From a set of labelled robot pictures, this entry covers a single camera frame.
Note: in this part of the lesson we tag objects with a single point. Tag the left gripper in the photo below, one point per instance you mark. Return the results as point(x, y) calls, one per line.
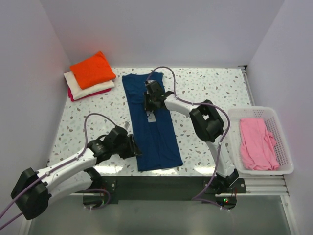
point(136, 150)

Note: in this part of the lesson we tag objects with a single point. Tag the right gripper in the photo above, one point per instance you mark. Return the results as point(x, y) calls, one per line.
point(147, 107)

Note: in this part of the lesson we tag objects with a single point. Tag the blue mickey t-shirt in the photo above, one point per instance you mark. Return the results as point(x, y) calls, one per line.
point(153, 131)

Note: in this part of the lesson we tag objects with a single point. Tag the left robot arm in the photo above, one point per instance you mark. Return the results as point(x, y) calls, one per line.
point(36, 190)

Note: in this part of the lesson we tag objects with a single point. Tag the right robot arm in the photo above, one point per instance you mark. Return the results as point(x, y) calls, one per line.
point(208, 126)

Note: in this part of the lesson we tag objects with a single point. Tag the orange folded t-shirt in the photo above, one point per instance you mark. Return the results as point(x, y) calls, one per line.
point(92, 71)

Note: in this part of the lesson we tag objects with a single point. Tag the red folded t-shirt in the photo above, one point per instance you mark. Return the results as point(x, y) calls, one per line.
point(73, 99)

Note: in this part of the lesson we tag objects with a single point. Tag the pink t-shirt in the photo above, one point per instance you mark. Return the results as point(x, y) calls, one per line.
point(257, 145)

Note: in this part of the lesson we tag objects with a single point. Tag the white plastic basket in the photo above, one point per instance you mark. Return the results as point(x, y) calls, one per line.
point(273, 125)

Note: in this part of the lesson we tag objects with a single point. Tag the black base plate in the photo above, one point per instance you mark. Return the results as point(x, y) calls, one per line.
point(112, 189)

